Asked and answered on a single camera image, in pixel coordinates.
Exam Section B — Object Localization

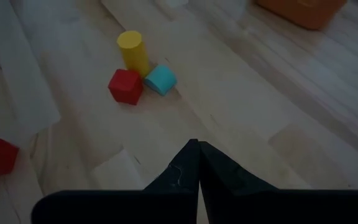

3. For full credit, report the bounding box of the light blue half-cylinder block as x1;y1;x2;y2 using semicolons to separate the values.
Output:
144;64;178;97

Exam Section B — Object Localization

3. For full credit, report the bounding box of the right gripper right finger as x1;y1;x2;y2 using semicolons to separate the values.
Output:
199;141;358;224

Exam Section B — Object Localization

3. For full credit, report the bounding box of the orange plastic bin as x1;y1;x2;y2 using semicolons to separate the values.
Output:
255;0;348;30

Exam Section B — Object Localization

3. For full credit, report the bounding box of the yellow cylinder block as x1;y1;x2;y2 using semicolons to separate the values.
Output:
116;30;151;78

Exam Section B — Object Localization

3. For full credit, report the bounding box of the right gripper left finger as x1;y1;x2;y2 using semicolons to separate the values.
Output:
31;139;200;224

